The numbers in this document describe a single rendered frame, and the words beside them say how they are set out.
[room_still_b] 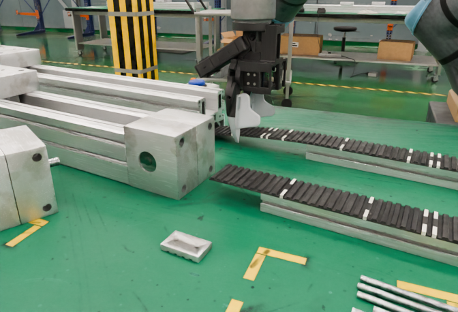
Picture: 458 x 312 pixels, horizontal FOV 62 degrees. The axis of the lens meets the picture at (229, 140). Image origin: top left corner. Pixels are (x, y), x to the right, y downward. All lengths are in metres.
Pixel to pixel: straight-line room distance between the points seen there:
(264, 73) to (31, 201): 0.39
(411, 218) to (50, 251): 0.41
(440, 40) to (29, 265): 0.86
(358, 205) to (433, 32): 0.56
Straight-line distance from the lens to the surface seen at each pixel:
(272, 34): 0.64
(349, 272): 0.44
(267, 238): 0.47
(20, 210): 0.54
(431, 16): 0.95
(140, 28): 3.90
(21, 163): 0.52
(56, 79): 0.96
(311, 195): 0.49
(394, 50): 5.38
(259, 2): 0.64
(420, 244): 0.48
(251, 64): 0.65
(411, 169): 0.65
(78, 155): 0.65
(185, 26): 9.20
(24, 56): 1.14
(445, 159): 0.66
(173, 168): 0.52
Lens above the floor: 1.05
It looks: 22 degrees down
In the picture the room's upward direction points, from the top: straight up
